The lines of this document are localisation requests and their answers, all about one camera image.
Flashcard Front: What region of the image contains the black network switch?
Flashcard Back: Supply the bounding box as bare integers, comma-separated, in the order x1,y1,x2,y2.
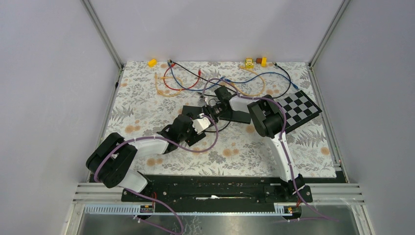
219,110,251,124
181,105,208,119

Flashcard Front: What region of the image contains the yellow ethernet cable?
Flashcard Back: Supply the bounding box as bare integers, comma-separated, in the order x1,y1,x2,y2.
229,65,267,97

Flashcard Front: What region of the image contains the orange ethernet cable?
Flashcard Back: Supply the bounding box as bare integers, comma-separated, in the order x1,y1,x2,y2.
154,73,185,97

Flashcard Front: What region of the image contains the red ethernet cable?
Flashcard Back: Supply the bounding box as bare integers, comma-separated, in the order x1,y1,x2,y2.
162,63,203,92

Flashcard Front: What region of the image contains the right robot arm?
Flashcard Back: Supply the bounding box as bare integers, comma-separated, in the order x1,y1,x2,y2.
203,86,305,202

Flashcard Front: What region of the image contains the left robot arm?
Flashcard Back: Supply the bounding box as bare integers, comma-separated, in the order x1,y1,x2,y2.
86,114,212,201

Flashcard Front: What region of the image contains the floral patterned table mat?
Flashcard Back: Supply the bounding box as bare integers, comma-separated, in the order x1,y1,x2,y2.
106,61,336,178

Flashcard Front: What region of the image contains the yellow toy brick with face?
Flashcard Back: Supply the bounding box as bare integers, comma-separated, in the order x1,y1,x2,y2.
245,58,254,69

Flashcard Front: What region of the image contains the yellow brown toy block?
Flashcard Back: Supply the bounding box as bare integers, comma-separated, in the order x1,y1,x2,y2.
255,57,268,68

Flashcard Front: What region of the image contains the black white checkerboard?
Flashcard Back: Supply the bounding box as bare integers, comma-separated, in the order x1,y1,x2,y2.
278,90,322,134

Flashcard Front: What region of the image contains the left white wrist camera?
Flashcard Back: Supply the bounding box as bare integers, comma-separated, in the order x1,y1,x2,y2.
192,117,211,134

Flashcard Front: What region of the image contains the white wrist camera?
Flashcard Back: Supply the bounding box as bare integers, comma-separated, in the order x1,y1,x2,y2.
199,93,207,101
192,117,211,134

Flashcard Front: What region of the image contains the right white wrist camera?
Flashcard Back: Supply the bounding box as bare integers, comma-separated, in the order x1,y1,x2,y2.
199,93,207,101

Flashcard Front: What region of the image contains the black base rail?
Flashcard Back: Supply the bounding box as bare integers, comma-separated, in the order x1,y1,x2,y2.
141,175,298,213

